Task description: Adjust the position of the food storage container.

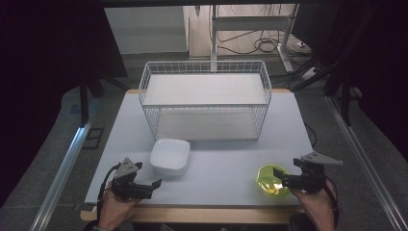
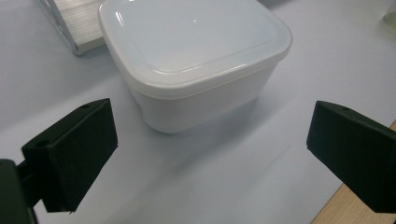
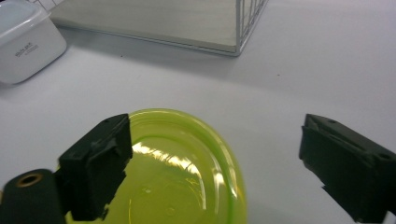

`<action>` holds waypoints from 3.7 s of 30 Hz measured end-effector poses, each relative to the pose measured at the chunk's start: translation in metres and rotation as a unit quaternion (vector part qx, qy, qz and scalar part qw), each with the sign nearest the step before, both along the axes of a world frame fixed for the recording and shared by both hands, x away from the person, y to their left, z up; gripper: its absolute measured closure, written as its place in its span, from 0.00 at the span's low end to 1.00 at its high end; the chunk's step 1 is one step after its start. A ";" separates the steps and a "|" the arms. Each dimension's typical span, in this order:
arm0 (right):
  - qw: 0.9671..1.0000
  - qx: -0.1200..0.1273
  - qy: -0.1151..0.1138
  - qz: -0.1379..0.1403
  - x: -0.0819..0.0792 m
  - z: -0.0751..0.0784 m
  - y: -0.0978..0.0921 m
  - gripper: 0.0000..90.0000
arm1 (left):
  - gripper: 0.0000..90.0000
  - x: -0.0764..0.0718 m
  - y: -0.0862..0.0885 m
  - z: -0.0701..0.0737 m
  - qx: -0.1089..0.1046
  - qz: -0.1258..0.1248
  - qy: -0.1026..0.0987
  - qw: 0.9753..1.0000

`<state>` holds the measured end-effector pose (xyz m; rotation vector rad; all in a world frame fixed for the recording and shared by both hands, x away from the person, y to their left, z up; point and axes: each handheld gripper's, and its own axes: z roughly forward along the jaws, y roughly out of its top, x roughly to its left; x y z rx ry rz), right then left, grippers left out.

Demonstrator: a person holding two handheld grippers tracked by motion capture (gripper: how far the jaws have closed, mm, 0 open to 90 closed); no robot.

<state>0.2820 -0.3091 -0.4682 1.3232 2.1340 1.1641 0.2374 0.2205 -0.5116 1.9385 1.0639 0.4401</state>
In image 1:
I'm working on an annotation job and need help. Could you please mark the black floor frame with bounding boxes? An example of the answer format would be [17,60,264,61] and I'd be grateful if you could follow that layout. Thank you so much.
[82,127,105,150]

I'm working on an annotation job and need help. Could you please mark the thin black cable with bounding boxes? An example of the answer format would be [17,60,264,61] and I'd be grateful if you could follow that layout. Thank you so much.
[304,122,319,149]

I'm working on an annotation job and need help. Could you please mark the white wire shelf rack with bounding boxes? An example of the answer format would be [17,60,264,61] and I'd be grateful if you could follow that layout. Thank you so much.
[138,60,273,142]

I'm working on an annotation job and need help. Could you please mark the white cabinet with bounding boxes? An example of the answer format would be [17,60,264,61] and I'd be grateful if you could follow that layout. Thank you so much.
[103,5,190,56]

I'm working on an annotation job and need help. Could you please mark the translucent green bowl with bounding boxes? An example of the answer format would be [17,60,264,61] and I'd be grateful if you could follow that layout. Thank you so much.
[255,164,292,197]

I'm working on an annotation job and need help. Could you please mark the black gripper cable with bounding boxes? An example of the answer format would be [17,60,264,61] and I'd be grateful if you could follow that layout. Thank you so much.
[96,163,121,222]
[323,177,342,227]

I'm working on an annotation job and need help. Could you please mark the black stand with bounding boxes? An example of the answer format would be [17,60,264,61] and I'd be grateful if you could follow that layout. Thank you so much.
[78,71,131,127]
[288,57,357,127]

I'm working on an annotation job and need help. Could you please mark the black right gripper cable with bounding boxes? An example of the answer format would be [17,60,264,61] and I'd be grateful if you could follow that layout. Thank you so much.
[323,177,342,227]

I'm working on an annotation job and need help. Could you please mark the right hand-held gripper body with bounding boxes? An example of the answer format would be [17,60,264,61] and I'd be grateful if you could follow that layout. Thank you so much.
[282,151,344,194]

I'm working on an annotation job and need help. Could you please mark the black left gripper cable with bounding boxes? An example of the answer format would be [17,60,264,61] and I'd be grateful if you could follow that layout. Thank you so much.
[96,163,121,222]

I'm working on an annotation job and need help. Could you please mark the white square bowl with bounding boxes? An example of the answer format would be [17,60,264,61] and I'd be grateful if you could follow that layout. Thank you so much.
[149,138,191,177]

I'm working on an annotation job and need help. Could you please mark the person's right hand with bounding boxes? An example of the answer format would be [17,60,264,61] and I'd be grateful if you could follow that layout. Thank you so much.
[290,178,339,223]

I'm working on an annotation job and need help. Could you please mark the person's left hand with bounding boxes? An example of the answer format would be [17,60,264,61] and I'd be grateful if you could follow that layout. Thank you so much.
[97,181,141,231]

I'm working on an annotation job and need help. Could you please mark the black floor cables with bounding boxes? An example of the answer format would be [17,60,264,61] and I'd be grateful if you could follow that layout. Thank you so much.
[217,29,312,56]

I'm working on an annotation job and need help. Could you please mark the grey table board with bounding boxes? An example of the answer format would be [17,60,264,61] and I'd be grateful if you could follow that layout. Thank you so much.
[84,91,317,208]

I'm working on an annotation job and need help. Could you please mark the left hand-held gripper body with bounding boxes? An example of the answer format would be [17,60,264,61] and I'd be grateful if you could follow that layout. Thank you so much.
[110,157,154,201]

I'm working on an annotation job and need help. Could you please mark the white desk frame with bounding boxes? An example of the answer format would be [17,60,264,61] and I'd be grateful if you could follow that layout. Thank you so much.
[210,4,300,73]

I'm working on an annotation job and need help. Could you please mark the aluminium rail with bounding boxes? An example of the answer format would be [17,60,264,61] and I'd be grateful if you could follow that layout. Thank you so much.
[324,95,408,231]
[29,116,97,231]

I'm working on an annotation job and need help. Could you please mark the white power strip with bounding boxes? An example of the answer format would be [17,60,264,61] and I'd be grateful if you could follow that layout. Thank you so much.
[300,66,322,82]

